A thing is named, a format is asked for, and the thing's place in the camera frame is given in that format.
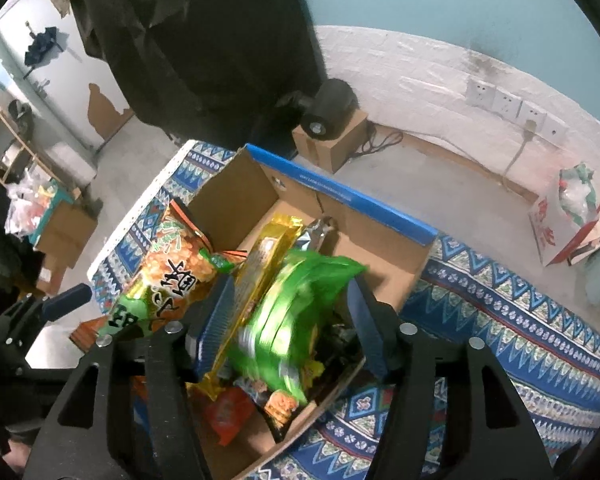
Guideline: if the black yellow snack bag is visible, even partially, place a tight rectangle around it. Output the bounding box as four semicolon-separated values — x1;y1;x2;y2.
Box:
229;309;366;441

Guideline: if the orange green snack bag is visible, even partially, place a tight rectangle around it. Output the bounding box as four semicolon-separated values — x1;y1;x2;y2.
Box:
98;198;247;336

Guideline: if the red-orange snack bag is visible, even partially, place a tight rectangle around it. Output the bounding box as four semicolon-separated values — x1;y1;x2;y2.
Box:
202;386;256;446

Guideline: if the long yellow snack pack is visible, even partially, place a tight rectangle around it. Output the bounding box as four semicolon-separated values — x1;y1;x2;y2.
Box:
194;214;303;400

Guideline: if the cardboard box blue rim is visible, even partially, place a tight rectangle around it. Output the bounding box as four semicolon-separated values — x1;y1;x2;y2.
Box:
188;145;438;479

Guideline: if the small cardboard box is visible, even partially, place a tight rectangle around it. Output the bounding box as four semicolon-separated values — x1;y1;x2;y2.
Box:
291;110;368;174

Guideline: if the blue patterned tablecloth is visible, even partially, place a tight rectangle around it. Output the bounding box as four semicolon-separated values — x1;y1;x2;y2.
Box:
87;141;600;469

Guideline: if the red white paper bag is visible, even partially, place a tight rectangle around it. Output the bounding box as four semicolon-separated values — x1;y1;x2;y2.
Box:
529;162;600;266

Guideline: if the black round speaker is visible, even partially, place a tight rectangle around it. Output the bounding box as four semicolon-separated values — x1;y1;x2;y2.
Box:
276;78;358;140

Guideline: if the black hanging cloth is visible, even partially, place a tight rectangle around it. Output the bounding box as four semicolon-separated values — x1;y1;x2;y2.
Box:
70;0;324;150

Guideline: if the white plug with cable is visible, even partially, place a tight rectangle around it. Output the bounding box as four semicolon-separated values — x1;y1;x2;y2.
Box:
501;119;536;192

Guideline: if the white wall socket strip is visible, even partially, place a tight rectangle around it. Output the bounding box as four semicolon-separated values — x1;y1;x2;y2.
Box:
465;77;568;146

